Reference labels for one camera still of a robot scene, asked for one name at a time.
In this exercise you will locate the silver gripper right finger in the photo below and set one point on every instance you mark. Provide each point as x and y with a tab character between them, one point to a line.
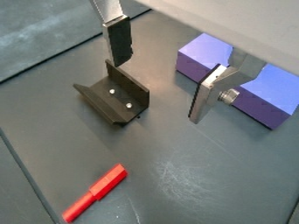
219	83

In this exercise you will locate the purple base board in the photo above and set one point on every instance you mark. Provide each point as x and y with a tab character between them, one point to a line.
269	98

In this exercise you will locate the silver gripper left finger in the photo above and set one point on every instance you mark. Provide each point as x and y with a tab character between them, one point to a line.
116	29

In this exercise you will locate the red peg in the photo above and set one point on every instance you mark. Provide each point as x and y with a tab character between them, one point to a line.
99	189

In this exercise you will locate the black U-shaped bracket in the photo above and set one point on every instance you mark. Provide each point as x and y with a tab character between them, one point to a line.
119	97

